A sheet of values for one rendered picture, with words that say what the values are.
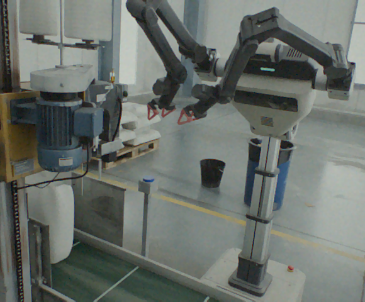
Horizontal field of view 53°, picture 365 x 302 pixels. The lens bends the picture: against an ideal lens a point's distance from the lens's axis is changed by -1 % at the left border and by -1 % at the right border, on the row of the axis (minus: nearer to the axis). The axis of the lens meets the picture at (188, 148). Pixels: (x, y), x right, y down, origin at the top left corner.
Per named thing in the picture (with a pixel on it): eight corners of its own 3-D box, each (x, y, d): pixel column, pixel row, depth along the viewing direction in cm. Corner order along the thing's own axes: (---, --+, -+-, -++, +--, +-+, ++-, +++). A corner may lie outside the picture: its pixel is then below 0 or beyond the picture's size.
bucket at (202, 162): (228, 184, 427) (230, 162, 420) (216, 191, 402) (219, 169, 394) (204, 177, 440) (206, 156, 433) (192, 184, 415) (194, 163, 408)
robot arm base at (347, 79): (333, 61, 148) (326, 89, 146) (333, 51, 141) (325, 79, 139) (356, 63, 144) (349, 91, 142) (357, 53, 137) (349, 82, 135)
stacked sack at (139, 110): (153, 115, 524) (154, 104, 520) (135, 119, 487) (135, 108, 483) (116, 107, 554) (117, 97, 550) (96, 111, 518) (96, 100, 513)
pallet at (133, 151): (159, 148, 541) (160, 138, 537) (106, 170, 437) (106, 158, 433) (114, 137, 575) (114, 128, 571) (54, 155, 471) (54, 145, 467)
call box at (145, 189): (158, 190, 197) (158, 179, 195) (150, 194, 190) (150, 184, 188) (146, 186, 200) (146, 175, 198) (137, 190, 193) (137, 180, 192)
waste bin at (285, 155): (291, 200, 395) (302, 141, 376) (278, 218, 351) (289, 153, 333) (249, 189, 416) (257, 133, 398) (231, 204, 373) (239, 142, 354)
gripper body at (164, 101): (150, 101, 166) (157, 88, 162) (165, 99, 174) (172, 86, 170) (160, 111, 164) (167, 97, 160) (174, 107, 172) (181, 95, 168)
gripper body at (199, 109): (185, 106, 158) (197, 96, 154) (197, 104, 167) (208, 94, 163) (194, 119, 157) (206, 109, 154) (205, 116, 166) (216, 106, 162)
